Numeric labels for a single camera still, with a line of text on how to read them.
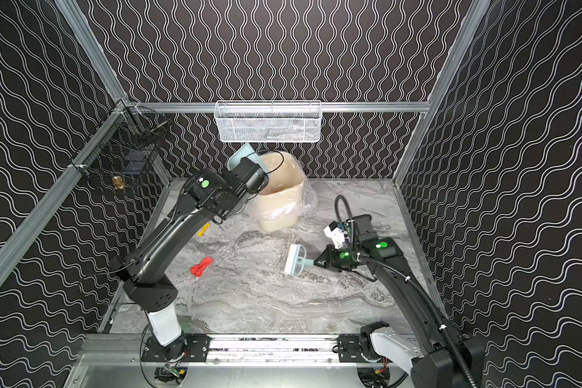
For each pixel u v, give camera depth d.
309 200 0.88
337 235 0.71
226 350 0.76
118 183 0.82
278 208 0.85
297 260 0.81
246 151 0.74
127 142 0.98
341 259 0.64
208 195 0.44
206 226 0.48
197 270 0.90
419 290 0.45
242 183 0.50
